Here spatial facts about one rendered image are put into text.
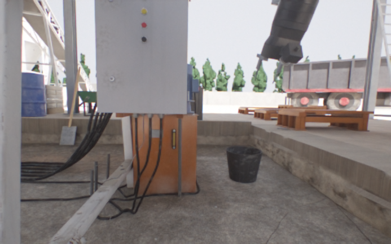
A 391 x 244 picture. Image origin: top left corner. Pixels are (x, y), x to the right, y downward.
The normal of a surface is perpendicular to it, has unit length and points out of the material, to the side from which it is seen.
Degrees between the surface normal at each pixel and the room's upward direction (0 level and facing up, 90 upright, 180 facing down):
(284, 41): 110
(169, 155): 90
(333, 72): 90
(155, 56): 90
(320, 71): 90
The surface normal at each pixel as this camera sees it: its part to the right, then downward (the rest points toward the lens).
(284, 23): -0.70, 0.23
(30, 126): 0.05, 0.11
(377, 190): -1.00, 0.00
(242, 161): -0.32, 0.24
